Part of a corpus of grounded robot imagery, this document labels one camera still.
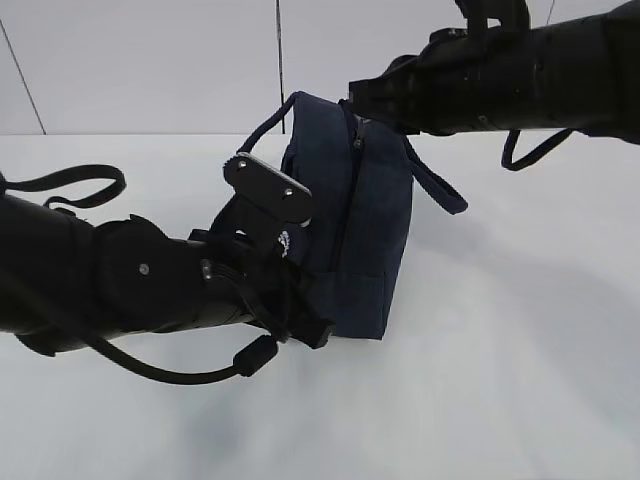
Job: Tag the navy blue fabric lunch bag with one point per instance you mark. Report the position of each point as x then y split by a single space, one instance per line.
361 175

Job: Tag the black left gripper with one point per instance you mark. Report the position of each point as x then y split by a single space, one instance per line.
245 249

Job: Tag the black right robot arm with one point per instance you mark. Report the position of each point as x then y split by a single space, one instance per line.
539 85

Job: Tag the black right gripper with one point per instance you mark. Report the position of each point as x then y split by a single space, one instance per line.
427 92

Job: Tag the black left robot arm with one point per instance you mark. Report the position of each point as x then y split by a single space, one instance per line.
67 284

